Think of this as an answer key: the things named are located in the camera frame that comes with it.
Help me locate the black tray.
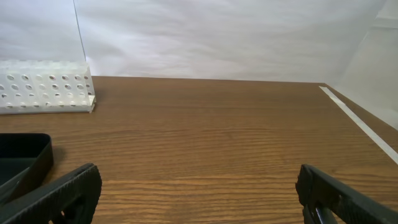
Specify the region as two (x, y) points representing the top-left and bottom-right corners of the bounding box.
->
(0, 133), (54, 206)

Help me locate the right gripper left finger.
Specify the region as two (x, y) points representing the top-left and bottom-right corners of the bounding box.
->
(0, 162), (103, 224)

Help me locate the white test tube rack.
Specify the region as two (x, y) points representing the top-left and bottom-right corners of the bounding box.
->
(0, 59), (96, 115)

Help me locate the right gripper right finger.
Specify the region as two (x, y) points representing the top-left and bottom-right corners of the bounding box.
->
(295, 164), (398, 224)

